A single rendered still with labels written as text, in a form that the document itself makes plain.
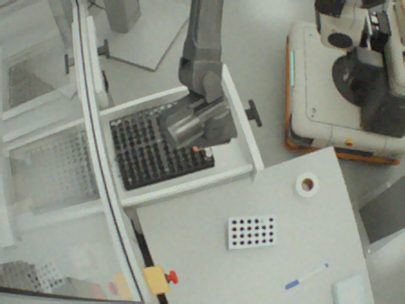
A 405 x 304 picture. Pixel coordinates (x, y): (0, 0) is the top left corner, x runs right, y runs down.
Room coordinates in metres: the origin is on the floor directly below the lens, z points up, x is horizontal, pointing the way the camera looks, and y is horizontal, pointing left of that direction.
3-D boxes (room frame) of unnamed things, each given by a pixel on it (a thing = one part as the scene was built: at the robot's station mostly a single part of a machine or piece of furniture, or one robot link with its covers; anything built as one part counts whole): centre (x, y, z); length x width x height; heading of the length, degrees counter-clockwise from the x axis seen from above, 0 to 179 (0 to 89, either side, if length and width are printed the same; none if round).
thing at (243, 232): (0.20, -0.13, 0.78); 0.12 x 0.08 x 0.04; 91
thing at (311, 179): (0.32, -0.28, 0.78); 0.07 x 0.07 x 0.04
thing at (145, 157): (0.40, 0.10, 0.87); 0.22 x 0.18 x 0.06; 107
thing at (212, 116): (0.37, -0.01, 1.14); 0.07 x 0.06 x 0.07; 124
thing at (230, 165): (0.40, 0.11, 0.86); 0.40 x 0.26 x 0.06; 107
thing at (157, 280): (0.05, 0.11, 0.88); 0.07 x 0.05 x 0.07; 17
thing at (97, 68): (0.67, 0.31, 0.87); 0.29 x 0.02 x 0.11; 17
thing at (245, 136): (0.46, -0.09, 0.87); 0.29 x 0.02 x 0.11; 17
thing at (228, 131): (0.37, -0.02, 1.08); 0.10 x 0.07 x 0.07; 104
